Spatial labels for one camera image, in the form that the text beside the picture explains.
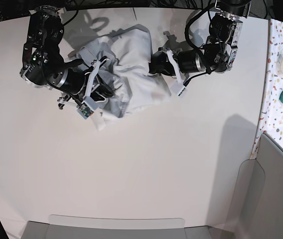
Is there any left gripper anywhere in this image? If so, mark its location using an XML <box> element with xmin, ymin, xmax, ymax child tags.
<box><xmin>148</xmin><ymin>47</ymin><xmax>183</xmax><ymax>84</ymax></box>

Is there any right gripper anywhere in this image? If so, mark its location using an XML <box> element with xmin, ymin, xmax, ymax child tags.
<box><xmin>56</xmin><ymin>65</ymin><xmax>114</xmax><ymax>110</ymax></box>

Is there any white t-shirt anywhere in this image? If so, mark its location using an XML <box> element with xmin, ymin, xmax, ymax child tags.
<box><xmin>67</xmin><ymin>24</ymin><xmax>171</xmax><ymax>130</ymax></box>

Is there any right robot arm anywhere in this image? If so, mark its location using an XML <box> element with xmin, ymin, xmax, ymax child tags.
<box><xmin>20</xmin><ymin>5</ymin><xmax>114</xmax><ymax>110</ymax></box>

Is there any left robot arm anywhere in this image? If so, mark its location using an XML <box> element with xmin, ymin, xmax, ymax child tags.
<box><xmin>149</xmin><ymin>0</ymin><xmax>251</xmax><ymax>87</ymax></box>

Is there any grey panel at right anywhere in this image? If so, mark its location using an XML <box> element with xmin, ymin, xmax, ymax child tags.
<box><xmin>227</xmin><ymin>134</ymin><xmax>283</xmax><ymax>239</ymax></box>

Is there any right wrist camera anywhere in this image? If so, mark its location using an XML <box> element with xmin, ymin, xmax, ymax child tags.
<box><xmin>77</xmin><ymin>97</ymin><xmax>99</xmax><ymax>120</ymax></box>

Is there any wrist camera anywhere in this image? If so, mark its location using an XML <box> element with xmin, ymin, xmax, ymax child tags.
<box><xmin>170</xmin><ymin>82</ymin><xmax>187</xmax><ymax>98</ymax></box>
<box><xmin>77</xmin><ymin>97</ymin><xmax>99</xmax><ymax>120</ymax></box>

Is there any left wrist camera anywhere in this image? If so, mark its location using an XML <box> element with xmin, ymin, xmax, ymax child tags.
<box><xmin>170</xmin><ymin>82</ymin><xmax>187</xmax><ymax>98</ymax></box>

